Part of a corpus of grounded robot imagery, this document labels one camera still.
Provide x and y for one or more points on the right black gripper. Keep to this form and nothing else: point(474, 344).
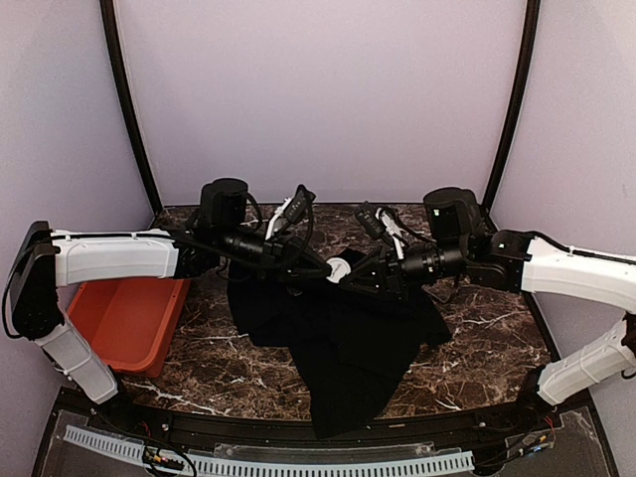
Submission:
point(389, 275)

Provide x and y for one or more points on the black frame post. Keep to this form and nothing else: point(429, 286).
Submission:
point(518, 89)
point(127, 108)

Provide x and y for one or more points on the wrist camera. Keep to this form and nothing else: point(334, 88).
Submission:
point(293, 210)
point(379, 224)

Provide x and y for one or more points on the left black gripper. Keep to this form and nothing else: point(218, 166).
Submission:
point(286, 253)

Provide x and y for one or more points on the left black frame post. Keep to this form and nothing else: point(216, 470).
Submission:
point(127, 108)

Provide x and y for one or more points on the black front rail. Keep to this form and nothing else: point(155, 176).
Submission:
point(481, 429)

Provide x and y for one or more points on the orange plastic bin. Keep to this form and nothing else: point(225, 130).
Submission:
point(130, 322)

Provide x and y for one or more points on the black t-shirt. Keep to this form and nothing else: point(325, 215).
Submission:
point(350, 351)

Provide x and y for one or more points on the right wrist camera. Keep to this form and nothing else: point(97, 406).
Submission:
point(379, 224)

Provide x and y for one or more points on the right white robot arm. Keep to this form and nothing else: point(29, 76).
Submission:
point(462, 244)

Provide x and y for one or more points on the right black frame post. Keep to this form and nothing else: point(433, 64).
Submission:
point(518, 89)

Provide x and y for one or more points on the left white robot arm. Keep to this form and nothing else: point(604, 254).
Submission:
point(49, 259)

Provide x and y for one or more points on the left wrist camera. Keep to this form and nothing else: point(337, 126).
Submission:
point(293, 210)

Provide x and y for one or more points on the white slotted cable duct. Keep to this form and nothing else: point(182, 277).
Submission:
point(235, 460)

